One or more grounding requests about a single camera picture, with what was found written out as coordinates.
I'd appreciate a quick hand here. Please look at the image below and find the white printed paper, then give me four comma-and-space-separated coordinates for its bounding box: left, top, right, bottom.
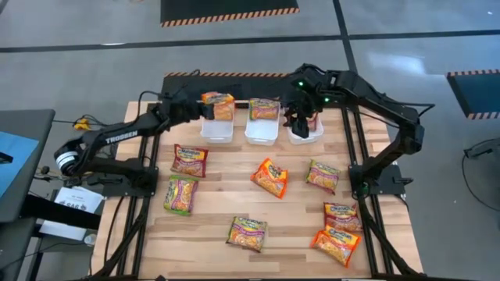
38, 186, 105, 242

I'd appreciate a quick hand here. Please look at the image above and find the white plastic bin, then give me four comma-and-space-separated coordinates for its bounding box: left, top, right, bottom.
200, 116, 236, 144
244, 100, 281, 148
287, 108, 325, 146

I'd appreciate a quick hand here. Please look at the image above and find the dark grey desk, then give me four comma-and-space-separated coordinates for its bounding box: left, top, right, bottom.
0, 108, 55, 224

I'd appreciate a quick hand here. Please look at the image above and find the dark teal mat striped border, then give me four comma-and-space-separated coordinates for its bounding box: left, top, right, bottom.
446, 69, 500, 120

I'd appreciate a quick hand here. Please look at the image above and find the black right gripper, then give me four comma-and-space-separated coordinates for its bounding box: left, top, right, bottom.
284, 64, 333, 140

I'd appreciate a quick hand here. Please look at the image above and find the black desk crossbar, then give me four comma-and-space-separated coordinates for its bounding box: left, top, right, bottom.
21, 194, 102, 231

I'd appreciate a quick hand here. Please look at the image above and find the pink green Maruchan ramen packet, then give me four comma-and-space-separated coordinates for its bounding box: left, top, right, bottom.
248, 97, 281, 121
162, 174, 200, 217
305, 158, 341, 195
225, 215, 269, 254

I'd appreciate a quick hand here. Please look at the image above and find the orange Maruchan ramen packet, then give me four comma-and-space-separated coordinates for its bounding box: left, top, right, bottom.
201, 91, 236, 121
250, 157, 289, 200
309, 224, 363, 269

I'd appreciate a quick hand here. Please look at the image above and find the black mat orange striped edge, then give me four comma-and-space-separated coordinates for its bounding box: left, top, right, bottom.
158, 71, 329, 102
159, 0, 301, 28

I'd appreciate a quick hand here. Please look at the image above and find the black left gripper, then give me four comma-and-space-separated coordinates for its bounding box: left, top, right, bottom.
160, 92, 216, 123

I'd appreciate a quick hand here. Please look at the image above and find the blue sheet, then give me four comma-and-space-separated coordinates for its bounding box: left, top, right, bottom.
0, 131, 40, 199

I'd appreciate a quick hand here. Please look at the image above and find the red Maruchan ramen packet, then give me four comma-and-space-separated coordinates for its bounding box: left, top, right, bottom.
306, 111, 320, 133
323, 201, 363, 233
170, 143, 209, 179

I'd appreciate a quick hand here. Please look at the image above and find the black floor cable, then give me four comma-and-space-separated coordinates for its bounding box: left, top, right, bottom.
462, 137, 500, 203

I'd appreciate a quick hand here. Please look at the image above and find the black aluminium table frame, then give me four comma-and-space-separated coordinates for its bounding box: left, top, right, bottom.
91, 100, 425, 281

